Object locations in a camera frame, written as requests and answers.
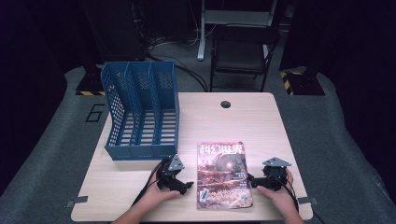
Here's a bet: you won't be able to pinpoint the blue plastic file rack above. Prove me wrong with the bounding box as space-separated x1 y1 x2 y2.
100 61 180 161

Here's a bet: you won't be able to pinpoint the magazine with reddish cover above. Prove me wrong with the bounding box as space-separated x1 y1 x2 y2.
196 141 254 210

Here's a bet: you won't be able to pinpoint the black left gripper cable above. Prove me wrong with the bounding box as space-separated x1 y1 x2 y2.
131 158 167 208

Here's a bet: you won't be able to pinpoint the dark cabinet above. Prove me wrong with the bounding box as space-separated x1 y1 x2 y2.
79 0 147 63

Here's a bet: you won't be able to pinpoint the grey floor mat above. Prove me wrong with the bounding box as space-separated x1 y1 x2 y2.
0 65 396 224

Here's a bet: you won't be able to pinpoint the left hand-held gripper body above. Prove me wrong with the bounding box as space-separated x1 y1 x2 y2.
155 154 188 192

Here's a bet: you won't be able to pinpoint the black folding chair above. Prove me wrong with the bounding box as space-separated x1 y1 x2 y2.
209 25 281 93

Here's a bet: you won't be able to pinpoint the person's left hand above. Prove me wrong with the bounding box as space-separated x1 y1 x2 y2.
139 186 181 215

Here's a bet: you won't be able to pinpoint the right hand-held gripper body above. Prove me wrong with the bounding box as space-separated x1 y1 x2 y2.
262 157 292 191

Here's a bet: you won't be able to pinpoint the black floor cables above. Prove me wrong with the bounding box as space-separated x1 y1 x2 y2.
145 36 209 93

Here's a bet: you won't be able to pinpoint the black stand base striped tape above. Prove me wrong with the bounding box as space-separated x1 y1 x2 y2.
279 68 327 97
75 64 107 97

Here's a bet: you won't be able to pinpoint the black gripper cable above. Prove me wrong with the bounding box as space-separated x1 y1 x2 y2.
131 158 167 208
269 172 327 224

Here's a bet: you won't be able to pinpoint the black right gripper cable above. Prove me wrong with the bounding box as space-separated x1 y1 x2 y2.
269 172 327 224

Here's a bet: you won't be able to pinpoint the person's right hand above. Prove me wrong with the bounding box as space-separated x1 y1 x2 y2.
256 169 300 216

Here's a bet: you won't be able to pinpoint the grey tape strip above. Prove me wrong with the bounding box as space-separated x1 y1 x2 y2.
295 196 319 206
64 195 90 209

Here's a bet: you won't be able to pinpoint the white metal stand frame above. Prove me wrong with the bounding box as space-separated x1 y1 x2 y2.
196 0 278 62

